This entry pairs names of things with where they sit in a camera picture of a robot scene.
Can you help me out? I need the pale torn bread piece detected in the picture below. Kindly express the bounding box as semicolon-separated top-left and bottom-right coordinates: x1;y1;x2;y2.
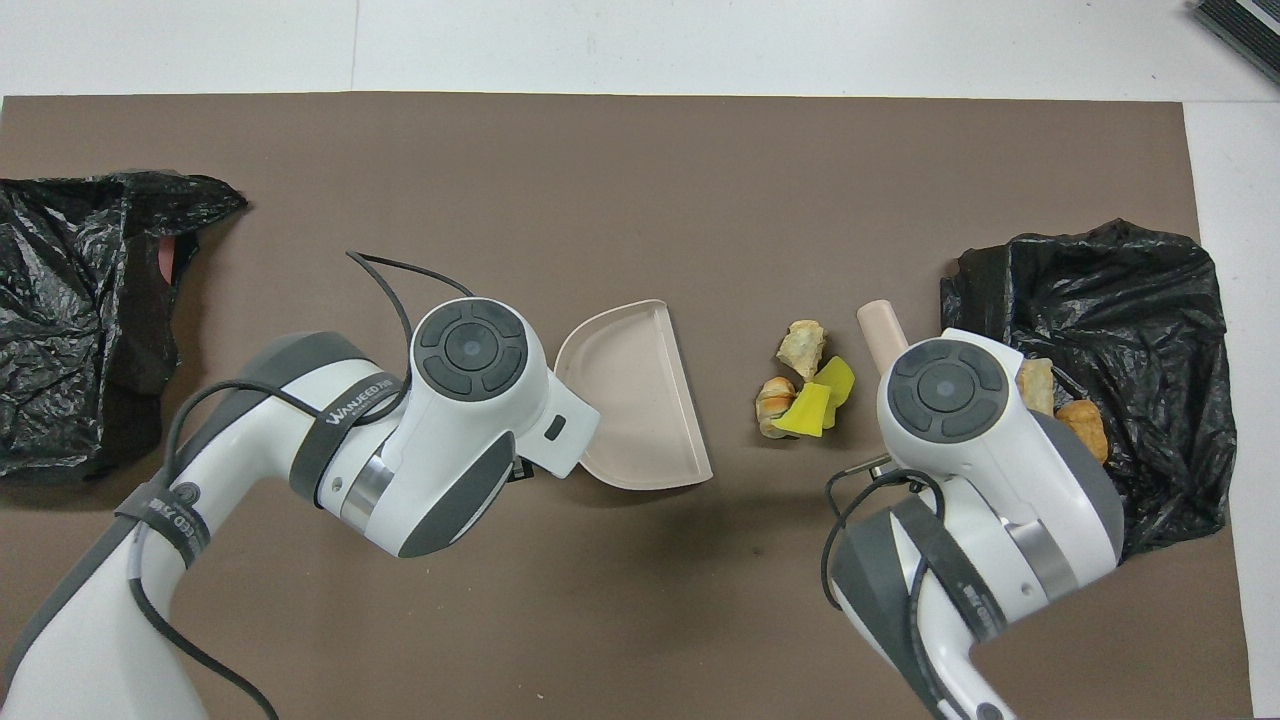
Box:
777;320;829;381

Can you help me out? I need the small glazed croissant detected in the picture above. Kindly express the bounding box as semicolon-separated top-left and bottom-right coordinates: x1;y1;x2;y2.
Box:
755;377;798;438

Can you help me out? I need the striped flaky croissant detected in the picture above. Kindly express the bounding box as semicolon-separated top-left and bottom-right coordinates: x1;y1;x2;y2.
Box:
1018;358;1056;417

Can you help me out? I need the brown table mat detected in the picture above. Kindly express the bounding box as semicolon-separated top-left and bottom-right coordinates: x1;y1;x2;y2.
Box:
0;92;1256;720

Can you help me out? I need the beige plastic dustpan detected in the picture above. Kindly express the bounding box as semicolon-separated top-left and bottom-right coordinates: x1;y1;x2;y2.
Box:
553;299;714;492

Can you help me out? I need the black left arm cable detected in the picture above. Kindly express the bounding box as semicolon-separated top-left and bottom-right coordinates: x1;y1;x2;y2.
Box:
130;250;476;720

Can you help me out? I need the black plastic bin bag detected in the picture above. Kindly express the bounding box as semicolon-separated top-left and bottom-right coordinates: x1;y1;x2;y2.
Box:
940;218;1239;559
0;170;249;486

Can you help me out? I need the black ribbed device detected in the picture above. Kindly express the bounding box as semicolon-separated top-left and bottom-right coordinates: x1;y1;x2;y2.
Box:
1190;0;1280;86

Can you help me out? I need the brown round bun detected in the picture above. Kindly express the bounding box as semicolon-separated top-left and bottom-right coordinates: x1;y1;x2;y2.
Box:
1057;400;1109;464

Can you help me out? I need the beige hand brush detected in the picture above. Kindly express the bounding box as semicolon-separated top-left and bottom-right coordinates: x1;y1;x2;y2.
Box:
856;299;911;371

